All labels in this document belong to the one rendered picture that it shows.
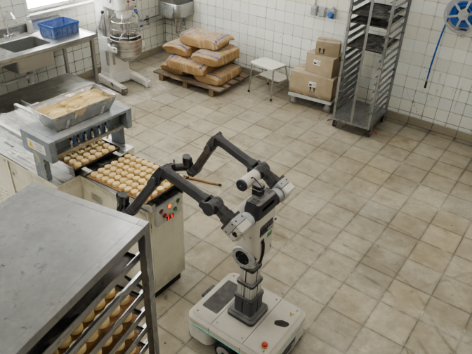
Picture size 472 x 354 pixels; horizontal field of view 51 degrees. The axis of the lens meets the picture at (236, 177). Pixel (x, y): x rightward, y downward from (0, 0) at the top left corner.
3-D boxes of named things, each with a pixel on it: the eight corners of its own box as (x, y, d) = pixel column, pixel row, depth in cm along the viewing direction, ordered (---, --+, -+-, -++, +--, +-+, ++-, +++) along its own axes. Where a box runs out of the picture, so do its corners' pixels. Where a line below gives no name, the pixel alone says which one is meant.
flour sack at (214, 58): (215, 70, 655) (215, 57, 646) (189, 63, 672) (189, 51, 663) (242, 55, 707) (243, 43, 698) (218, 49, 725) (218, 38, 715)
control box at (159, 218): (154, 225, 329) (152, 208, 321) (178, 208, 345) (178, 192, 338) (157, 227, 327) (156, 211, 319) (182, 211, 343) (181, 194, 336)
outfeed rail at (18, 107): (15, 109, 434) (12, 102, 431) (17, 109, 436) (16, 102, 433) (182, 194, 336) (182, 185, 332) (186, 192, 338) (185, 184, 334)
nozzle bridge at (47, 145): (28, 170, 355) (18, 128, 336) (107, 133, 404) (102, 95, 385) (57, 186, 338) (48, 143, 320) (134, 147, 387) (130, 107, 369)
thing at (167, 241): (93, 261, 398) (77, 168, 349) (125, 239, 421) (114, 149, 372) (154, 303, 364) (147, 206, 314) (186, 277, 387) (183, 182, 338)
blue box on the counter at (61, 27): (55, 39, 585) (53, 27, 578) (38, 34, 599) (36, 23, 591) (81, 31, 614) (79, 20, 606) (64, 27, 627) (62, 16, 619)
